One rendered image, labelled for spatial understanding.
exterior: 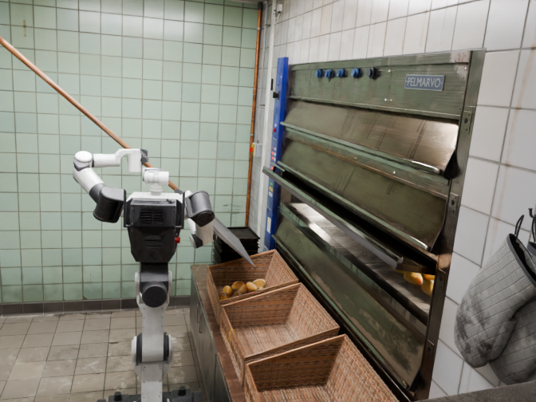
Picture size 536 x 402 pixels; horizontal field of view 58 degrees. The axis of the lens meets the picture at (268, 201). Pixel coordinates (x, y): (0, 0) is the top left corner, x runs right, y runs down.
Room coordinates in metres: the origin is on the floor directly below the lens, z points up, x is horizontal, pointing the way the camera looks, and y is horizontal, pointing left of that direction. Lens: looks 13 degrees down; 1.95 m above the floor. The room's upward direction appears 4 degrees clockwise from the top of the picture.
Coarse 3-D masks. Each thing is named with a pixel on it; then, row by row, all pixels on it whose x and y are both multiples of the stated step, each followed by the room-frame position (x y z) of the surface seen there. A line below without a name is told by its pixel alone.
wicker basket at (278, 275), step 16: (256, 256) 3.20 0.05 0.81; (272, 256) 3.23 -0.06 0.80; (208, 272) 3.06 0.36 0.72; (224, 272) 3.15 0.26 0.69; (240, 272) 3.18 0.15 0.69; (256, 272) 3.21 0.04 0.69; (272, 272) 3.12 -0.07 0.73; (288, 272) 2.88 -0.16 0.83; (208, 288) 3.04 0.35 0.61; (272, 288) 2.68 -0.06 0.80; (224, 304) 2.61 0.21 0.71; (256, 304) 2.66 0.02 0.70
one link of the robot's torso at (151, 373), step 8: (136, 360) 2.23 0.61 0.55; (168, 360) 2.24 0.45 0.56; (136, 368) 2.20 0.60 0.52; (144, 368) 2.20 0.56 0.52; (152, 368) 2.21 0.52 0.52; (160, 368) 2.22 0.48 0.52; (168, 368) 2.24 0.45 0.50; (144, 376) 2.19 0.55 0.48; (152, 376) 2.20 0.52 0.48; (160, 376) 2.21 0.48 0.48; (144, 384) 2.18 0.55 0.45; (152, 384) 2.19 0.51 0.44; (160, 384) 2.20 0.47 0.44; (144, 392) 2.17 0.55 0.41; (152, 392) 2.18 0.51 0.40; (160, 392) 2.19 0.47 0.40; (136, 400) 2.20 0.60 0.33; (144, 400) 2.16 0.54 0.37; (152, 400) 2.17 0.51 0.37; (160, 400) 2.18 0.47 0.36
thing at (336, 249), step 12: (288, 204) 3.24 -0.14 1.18; (300, 216) 2.94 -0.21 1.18; (312, 228) 2.69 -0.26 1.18; (324, 240) 2.49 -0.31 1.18; (336, 252) 2.33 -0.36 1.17; (348, 252) 2.31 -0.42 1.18; (348, 264) 2.19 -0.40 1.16; (360, 264) 2.15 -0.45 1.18; (360, 276) 2.06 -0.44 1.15; (372, 276) 2.00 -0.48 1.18; (372, 288) 1.94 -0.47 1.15; (384, 288) 1.88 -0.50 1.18; (384, 300) 1.84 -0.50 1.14; (396, 300) 1.77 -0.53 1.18; (408, 300) 1.77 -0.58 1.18; (408, 312) 1.67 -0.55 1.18; (420, 312) 1.67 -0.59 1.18; (420, 324) 1.59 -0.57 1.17
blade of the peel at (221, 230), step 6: (216, 222) 3.06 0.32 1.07; (216, 228) 2.80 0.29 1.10; (222, 228) 3.00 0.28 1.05; (216, 234) 2.60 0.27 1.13; (222, 234) 2.61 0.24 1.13; (228, 234) 2.97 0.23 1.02; (228, 240) 2.75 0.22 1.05; (234, 240) 2.97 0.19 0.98; (234, 246) 2.73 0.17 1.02; (240, 246) 2.91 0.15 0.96; (240, 252) 2.71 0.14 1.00; (246, 252) 2.92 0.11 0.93; (246, 258) 2.65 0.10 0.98; (252, 264) 2.66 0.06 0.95
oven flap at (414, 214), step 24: (288, 144) 3.28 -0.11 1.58; (288, 168) 3.03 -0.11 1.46; (312, 168) 2.75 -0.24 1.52; (336, 168) 2.47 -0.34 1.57; (360, 168) 2.25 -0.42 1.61; (336, 192) 2.35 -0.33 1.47; (360, 192) 2.15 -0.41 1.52; (384, 192) 1.97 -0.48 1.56; (408, 192) 1.82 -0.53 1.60; (384, 216) 1.89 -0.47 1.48; (408, 216) 1.75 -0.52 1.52; (432, 216) 1.64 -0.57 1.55; (408, 240) 1.65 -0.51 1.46; (432, 240) 1.57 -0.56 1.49
